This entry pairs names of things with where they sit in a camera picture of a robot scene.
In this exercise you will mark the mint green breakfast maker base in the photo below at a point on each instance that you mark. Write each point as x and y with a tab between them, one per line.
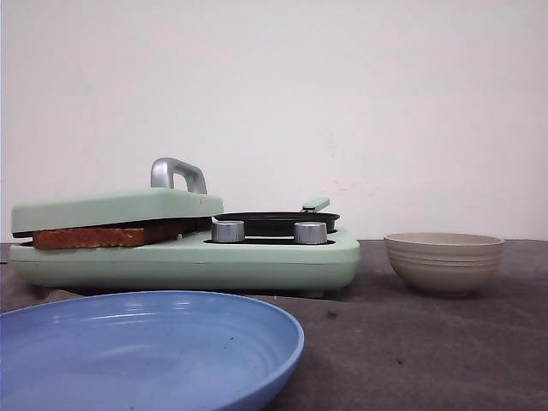
195	262

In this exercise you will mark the grey table cloth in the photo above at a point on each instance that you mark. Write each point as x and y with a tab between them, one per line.
379	345

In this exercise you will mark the silver control knob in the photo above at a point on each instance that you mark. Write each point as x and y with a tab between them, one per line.
229	231
310	233

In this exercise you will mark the breakfast maker hinged lid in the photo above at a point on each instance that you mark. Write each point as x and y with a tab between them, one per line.
178	190

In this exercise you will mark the blue plastic plate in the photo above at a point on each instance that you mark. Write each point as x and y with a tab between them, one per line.
160	350

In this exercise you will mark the beige ribbed bowl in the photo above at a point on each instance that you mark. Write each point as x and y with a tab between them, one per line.
444	263

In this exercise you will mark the right silver control knob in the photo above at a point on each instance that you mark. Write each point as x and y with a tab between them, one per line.
310	233

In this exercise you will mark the left silver control knob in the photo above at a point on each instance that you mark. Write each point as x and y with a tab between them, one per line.
229	231

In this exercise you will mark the bread slice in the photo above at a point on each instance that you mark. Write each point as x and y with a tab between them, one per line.
88	238
170	229

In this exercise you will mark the black round frying pan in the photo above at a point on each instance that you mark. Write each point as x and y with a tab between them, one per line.
281	223

